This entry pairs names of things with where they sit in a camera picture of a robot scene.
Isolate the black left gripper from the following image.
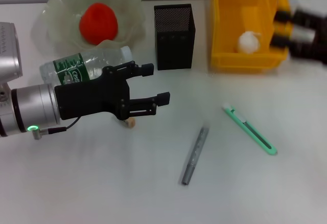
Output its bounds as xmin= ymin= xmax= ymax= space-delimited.
xmin=55 ymin=60 xmax=171 ymax=121

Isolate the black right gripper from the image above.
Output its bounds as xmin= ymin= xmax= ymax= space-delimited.
xmin=270 ymin=3 xmax=327 ymax=65

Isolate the white paper ball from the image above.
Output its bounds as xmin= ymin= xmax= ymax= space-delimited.
xmin=236 ymin=31 xmax=263 ymax=54

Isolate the small tan eraser block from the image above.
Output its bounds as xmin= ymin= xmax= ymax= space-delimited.
xmin=120 ymin=117 xmax=136 ymax=129

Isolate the clear green label water bottle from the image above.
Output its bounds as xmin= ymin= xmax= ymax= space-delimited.
xmin=39 ymin=46 xmax=133 ymax=86

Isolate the orange red fruit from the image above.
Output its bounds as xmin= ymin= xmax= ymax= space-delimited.
xmin=78 ymin=3 xmax=120 ymax=46

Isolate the mint green utility knife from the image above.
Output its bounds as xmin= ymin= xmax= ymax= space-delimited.
xmin=221 ymin=102 xmax=278 ymax=156

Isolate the black mesh pen holder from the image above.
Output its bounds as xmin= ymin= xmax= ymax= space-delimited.
xmin=154 ymin=3 xmax=196 ymax=71

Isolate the grey marker pen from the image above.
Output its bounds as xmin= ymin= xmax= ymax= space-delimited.
xmin=181 ymin=126 xmax=211 ymax=186

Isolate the translucent glass fruit plate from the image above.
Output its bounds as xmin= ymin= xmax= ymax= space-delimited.
xmin=32 ymin=0 xmax=146 ymax=56

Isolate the yellow plastic storage bin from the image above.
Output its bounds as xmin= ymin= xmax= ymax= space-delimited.
xmin=211 ymin=0 xmax=291 ymax=74

